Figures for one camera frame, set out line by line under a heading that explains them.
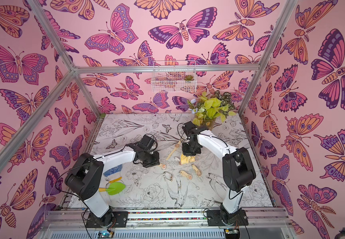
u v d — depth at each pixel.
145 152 0.73
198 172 0.88
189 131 0.71
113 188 0.83
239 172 0.47
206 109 1.00
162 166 0.90
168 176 0.88
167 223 0.73
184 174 0.87
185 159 0.85
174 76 0.95
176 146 1.00
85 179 0.47
